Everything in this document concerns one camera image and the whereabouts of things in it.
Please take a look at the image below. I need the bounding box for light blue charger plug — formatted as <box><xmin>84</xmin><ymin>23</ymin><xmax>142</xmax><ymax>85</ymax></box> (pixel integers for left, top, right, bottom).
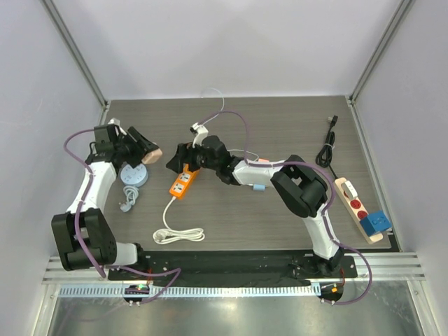
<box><xmin>252</xmin><ymin>184</ymin><xmax>266</xmax><ymax>192</ymax></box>

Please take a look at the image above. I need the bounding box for round light blue socket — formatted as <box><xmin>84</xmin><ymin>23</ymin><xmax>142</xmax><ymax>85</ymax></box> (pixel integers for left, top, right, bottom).
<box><xmin>120</xmin><ymin>164</ymin><xmax>149</xmax><ymax>188</ymax></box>

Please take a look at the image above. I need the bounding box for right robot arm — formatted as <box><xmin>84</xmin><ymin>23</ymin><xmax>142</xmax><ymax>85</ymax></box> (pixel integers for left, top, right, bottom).
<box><xmin>166</xmin><ymin>135</ymin><xmax>344</xmax><ymax>277</ymax></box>

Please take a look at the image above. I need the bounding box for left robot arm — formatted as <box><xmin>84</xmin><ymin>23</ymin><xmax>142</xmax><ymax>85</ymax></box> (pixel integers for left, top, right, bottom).
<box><xmin>51</xmin><ymin>122</ymin><xmax>162</xmax><ymax>280</ymax></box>

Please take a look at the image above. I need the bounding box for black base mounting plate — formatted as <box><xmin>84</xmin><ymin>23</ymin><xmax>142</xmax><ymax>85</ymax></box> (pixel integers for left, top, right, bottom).
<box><xmin>129</xmin><ymin>250</ymin><xmax>358</xmax><ymax>279</ymax></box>

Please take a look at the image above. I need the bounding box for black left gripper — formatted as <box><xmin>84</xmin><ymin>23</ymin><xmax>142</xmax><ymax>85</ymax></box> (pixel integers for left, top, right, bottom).
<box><xmin>114</xmin><ymin>127</ymin><xmax>158</xmax><ymax>168</ymax></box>

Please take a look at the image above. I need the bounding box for black power cord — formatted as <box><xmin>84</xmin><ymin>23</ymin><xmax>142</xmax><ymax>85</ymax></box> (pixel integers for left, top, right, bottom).
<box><xmin>315</xmin><ymin>115</ymin><xmax>339</xmax><ymax>179</ymax></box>

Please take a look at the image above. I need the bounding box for aluminium front rail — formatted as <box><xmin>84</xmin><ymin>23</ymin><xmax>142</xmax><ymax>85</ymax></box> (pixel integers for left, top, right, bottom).
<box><xmin>42</xmin><ymin>252</ymin><xmax>426</xmax><ymax>285</ymax></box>

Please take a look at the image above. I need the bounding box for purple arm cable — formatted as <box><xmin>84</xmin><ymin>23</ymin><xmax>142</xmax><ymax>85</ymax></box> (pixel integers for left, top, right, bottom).
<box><xmin>64</xmin><ymin>129</ymin><xmax>182</xmax><ymax>305</ymax></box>
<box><xmin>202</xmin><ymin>111</ymin><xmax>372</xmax><ymax>306</ymax></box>

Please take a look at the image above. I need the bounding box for right aluminium frame post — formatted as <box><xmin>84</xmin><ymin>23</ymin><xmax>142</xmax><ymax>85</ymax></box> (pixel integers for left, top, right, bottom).
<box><xmin>347</xmin><ymin>0</ymin><xmax>415</xmax><ymax>106</ymax></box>

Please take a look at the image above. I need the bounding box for beige red power strip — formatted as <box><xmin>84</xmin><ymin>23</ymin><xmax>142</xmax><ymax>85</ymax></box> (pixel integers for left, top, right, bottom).
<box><xmin>333</xmin><ymin>177</ymin><xmax>384</xmax><ymax>244</ymax></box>

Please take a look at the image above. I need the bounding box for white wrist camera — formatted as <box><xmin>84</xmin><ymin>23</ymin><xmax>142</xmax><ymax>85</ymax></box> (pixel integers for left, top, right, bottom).
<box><xmin>108</xmin><ymin>118</ymin><xmax>127</xmax><ymax>135</ymax></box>
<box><xmin>190</xmin><ymin>122</ymin><xmax>209</xmax><ymax>148</ymax></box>

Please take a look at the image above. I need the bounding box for thin white charging cable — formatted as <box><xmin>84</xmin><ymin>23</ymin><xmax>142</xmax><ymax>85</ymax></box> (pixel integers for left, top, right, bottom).
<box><xmin>201</xmin><ymin>87</ymin><xmax>260</xmax><ymax>165</ymax></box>

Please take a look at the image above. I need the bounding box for left aluminium frame post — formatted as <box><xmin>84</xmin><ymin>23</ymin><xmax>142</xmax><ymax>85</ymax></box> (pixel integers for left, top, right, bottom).
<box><xmin>40</xmin><ymin>0</ymin><xmax>108</xmax><ymax>110</ymax></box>

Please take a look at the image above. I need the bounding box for tan cube socket adapter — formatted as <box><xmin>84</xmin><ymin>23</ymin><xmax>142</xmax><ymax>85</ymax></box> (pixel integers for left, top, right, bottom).
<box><xmin>141</xmin><ymin>148</ymin><xmax>162</xmax><ymax>165</ymax></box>

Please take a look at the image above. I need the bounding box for blue cube adapter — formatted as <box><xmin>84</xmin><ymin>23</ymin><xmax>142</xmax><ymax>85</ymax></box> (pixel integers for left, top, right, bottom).
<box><xmin>360</xmin><ymin>211</ymin><xmax>391</xmax><ymax>237</ymax></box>

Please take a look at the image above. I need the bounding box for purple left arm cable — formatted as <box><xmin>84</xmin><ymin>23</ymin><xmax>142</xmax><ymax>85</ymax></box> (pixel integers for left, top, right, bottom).
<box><xmin>64</xmin><ymin>129</ymin><xmax>182</xmax><ymax>305</ymax></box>

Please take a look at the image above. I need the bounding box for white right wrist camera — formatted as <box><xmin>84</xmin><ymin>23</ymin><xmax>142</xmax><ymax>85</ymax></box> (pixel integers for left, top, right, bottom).
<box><xmin>190</xmin><ymin>122</ymin><xmax>209</xmax><ymax>148</ymax></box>

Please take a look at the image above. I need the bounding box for aluminium frame post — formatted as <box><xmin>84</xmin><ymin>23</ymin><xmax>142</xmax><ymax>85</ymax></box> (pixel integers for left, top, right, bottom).
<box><xmin>347</xmin><ymin>0</ymin><xmax>415</xmax><ymax>106</ymax></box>
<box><xmin>40</xmin><ymin>0</ymin><xmax>108</xmax><ymax>110</ymax></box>

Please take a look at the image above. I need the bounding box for white power strip cord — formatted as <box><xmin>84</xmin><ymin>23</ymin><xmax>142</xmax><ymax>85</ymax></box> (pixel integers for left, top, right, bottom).
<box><xmin>153</xmin><ymin>196</ymin><xmax>205</xmax><ymax>245</ymax></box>

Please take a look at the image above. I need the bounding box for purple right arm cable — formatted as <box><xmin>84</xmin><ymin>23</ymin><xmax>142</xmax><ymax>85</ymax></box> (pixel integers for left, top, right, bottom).
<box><xmin>202</xmin><ymin>111</ymin><xmax>372</xmax><ymax>306</ymax></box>

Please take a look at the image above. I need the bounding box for orange power strip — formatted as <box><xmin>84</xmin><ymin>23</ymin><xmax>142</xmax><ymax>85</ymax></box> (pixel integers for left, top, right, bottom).
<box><xmin>169</xmin><ymin>164</ymin><xmax>200</xmax><ymax>200</ymax></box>

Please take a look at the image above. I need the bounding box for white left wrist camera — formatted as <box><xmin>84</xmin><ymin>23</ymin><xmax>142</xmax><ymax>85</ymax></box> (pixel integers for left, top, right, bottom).
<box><xmin>108</xmin><ymin>118</ymin><xmax>127</xmax><ymax>135</ymax></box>

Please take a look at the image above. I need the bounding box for white slotted cable duct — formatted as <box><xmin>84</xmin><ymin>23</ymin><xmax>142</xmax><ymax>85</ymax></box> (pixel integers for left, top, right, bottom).
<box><xmin>58</xmin><ymin>283</ymin><xmax>321</xmax><ymax>298</ymax></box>

